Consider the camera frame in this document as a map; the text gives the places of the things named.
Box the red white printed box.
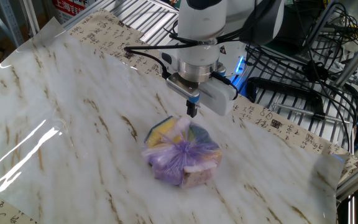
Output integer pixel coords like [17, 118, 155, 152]
[52, 0, 90, 25]

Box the black camera cable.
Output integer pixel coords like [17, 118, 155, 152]
[122, 29, 229, 80]

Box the glossy marble pattern sheet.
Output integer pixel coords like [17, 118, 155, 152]
[0, 17, 346, 224]

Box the thin metal rod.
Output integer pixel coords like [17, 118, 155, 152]
[272, 102, 351, 124]

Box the slanted aluminium profile post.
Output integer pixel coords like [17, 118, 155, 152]
[333, 27, 358, 90]

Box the beige calligraphy print paper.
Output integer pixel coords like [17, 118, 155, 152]
[0, 8, 358, 224]

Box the silver wrist camera blue cap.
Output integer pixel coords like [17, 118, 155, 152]
[165, 73, 201, 104]

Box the black curved clamp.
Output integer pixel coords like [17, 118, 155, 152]
[246, 77, 326, 116]

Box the purple plastic bag of sponges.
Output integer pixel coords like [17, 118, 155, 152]
[140, 115, 223, 189]

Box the grey perforated steel upright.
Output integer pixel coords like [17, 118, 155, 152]
[0, 0, 25, 47]

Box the black power adapter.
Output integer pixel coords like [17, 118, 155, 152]
[302, 60, 329, 82]

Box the white metal post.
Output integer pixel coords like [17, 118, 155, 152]
[20, 0, 40, 37]

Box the tangle of black cables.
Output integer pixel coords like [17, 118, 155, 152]
[247, 0, 358, 150]

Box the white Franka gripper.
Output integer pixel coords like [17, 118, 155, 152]
[159, 49, 237, 118]

